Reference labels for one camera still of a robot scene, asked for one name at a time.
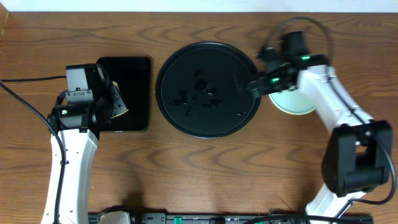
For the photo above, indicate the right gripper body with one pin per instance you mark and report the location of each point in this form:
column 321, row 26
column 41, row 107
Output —
column 270, row 83

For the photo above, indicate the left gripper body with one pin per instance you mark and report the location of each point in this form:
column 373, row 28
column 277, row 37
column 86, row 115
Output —
column 115, row 101

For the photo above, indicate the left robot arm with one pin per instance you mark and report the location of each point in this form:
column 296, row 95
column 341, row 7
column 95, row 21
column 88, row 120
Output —
column 90, row 102

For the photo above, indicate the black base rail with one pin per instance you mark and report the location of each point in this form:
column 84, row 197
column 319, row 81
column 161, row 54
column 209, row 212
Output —
column 124, row 215

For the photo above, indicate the yellow sponge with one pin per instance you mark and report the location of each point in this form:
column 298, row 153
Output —
column 118, row 101

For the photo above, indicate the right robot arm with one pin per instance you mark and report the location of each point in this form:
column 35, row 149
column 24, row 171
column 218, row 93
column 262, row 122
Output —
column 358, row 155

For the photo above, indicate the round black tray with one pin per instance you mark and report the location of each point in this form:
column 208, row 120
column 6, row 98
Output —
column 201, row 90

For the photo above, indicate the black rectangular tray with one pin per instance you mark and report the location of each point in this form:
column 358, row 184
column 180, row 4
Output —
column 132, row 74

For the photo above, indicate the green plate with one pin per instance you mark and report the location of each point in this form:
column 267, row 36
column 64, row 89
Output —
column 292, row 102

